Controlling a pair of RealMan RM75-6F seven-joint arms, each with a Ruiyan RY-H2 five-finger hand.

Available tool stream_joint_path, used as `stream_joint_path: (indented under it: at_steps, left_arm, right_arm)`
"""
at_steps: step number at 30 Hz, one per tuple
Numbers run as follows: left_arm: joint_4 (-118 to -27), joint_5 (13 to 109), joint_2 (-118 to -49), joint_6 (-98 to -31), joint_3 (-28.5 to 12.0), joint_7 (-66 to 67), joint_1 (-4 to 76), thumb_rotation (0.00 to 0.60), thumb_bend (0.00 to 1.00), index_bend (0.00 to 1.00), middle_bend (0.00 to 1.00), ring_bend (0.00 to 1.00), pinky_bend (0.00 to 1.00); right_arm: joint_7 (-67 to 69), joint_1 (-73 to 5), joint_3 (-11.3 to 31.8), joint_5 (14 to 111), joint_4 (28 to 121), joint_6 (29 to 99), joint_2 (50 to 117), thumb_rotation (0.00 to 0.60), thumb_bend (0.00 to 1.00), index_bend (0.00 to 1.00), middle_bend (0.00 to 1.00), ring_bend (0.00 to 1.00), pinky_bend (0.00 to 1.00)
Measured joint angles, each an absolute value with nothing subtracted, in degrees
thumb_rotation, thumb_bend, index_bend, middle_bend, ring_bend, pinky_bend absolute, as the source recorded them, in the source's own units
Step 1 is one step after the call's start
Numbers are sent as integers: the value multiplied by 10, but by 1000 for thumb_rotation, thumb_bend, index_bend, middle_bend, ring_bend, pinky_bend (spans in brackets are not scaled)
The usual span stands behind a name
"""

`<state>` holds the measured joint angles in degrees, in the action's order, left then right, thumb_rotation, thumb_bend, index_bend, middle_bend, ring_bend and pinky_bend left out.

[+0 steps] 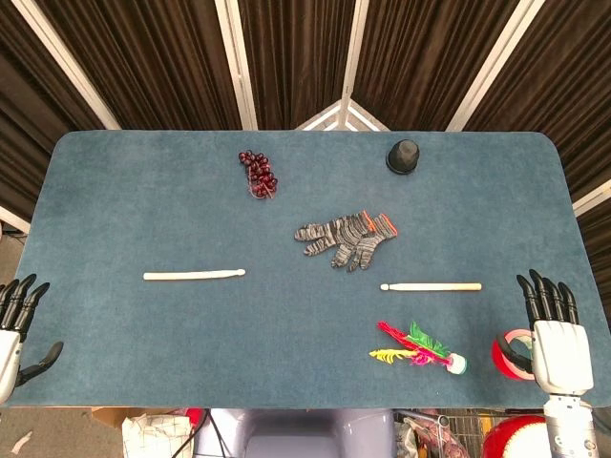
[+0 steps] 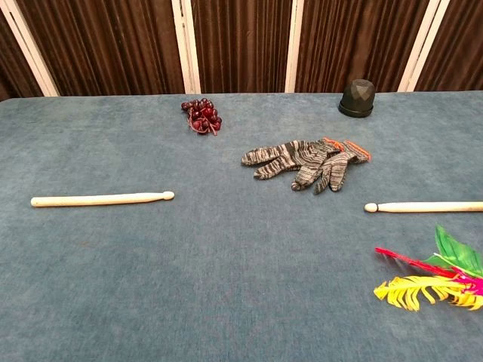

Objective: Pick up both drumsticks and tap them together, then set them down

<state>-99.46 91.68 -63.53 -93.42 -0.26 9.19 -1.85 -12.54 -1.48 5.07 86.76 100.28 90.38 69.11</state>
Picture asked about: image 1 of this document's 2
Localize wooden drumstick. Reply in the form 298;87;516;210
380;281;483;293
142;268;247;282

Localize lavender robot torso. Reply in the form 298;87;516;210
209;407;397;458

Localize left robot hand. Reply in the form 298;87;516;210
0;273;65;406

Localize black faceted cup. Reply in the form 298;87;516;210
385;138;422;176

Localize red tape roll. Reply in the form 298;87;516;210
491;327;538;382

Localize black torso cable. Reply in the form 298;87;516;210
176;408;225;458

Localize red and white ball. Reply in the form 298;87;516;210
481;414;550;458

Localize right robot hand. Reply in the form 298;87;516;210
495;269;596;396

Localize red grape bunch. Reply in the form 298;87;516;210
238;150;280;200

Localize white checked bag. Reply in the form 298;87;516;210
121;412;195;458

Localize brown curtain folding screen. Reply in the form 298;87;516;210
0;0;611;239

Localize grey striped knit glove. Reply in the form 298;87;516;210
293;209;373;258
330;213;399;273

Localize metal wire basket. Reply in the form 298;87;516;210
395;408;497;458

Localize blue table mat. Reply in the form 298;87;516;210
13;130;611;410

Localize cardboard box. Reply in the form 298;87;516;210
90;407;187;433

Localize colourful feather shuttlecock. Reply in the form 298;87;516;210
369;321;469;377

